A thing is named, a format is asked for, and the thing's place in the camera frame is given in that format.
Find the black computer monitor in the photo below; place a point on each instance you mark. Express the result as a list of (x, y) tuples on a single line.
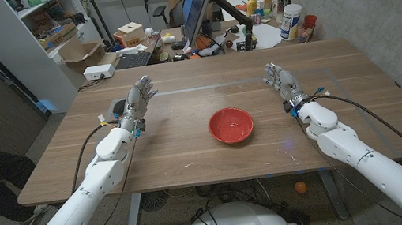
[(194, 1)]

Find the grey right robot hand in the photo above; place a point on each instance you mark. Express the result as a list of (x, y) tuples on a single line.
[(286, 83)]

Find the dark red ball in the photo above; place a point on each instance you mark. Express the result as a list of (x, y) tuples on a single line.
[(229, 44)]

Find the white handheld device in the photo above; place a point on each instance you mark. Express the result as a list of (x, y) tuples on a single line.
[(210, 51)]

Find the red bowl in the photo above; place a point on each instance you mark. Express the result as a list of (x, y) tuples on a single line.
[(231, 126)]

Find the white shelf unit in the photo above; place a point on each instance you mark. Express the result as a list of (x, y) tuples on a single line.
[(7, 45)]

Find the yellow mustard bottle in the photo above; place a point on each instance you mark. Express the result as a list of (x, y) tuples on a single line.
[(251, 6)]

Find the open cardboard box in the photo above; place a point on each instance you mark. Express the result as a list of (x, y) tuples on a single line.
[(82, 56)]

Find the white canister blue label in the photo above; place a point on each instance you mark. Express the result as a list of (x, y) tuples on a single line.
[(290, 21)]

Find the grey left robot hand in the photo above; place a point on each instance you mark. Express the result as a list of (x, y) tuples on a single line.
[(135, 102)]

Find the white power strip box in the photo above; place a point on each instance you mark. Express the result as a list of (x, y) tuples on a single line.
[(99, 72)]

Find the black office chair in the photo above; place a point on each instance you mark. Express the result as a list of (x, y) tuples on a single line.
[(162, 12)]

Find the orange basketball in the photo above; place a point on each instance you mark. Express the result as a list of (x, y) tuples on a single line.
[(203, 42)]

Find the black air blower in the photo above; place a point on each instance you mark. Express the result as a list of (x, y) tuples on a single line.
[(118, 109)]

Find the small orange ball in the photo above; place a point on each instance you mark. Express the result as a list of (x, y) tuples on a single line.
[(301, 187)]

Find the black cup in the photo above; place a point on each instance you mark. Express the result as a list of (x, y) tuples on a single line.
[(206, 28)]

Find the grey table leg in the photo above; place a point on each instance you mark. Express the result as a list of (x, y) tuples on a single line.
[(334, 196), (134, 218)]

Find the small wooden box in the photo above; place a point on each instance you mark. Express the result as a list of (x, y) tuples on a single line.
[(130, 34)]

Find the printed cardboard box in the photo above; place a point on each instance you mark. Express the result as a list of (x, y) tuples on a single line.
[(58, 36)]

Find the black printed card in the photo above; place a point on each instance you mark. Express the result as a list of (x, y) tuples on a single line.
[(243, 46)]

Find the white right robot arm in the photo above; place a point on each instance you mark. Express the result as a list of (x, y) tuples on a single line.
[(367, 159)]

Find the white sneaker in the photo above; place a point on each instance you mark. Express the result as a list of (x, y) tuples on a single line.
[(37, 217)]

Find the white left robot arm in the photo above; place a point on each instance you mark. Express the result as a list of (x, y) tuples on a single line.
[(88, 189)]

